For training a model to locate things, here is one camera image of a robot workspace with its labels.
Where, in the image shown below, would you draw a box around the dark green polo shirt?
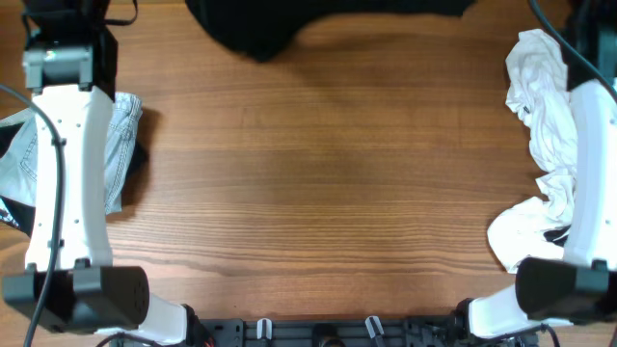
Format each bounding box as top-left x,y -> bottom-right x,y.
185,0 -> 474,63

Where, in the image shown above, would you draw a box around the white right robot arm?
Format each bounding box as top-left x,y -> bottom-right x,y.
460,1 -> 616,341

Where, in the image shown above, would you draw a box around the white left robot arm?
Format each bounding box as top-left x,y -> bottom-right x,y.
2,0 -> 190,346

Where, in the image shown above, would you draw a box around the white printed t-shirt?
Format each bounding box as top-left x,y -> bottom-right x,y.
487,29 -> 577,274

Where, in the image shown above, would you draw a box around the light blue denim jeans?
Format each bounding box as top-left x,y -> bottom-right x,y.
1,93 -> 143,214

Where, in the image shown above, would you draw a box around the black folded garment under jeans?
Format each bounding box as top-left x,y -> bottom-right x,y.
1,120 -> 148,235

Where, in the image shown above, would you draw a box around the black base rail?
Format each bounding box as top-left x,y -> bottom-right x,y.
108,315 -> 563,347

